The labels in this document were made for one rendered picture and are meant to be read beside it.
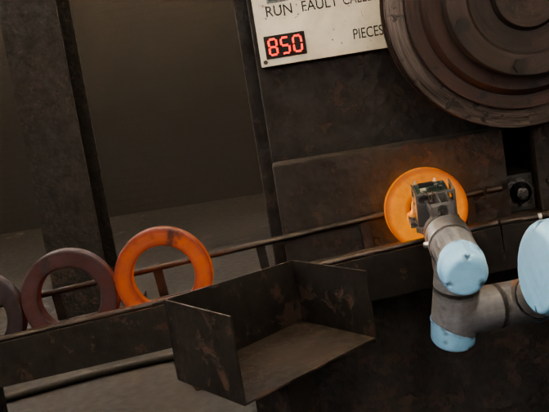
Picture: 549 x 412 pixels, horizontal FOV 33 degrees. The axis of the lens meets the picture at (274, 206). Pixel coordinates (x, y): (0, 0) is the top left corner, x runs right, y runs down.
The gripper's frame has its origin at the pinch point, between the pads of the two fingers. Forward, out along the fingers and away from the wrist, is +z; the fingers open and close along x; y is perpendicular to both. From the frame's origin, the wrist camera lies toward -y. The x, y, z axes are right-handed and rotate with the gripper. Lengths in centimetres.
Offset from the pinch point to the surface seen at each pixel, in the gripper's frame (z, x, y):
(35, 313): -5, 77, -8
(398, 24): 4.2, 0.5, 33.0
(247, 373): -37, 36, -8
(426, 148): 7.4, -2.5, 7.1
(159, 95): 590, 123, -137
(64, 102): 248, 121, -37
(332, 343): -31.9, 22.0, -8.2
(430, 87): 1.0, -3.6, 21.3
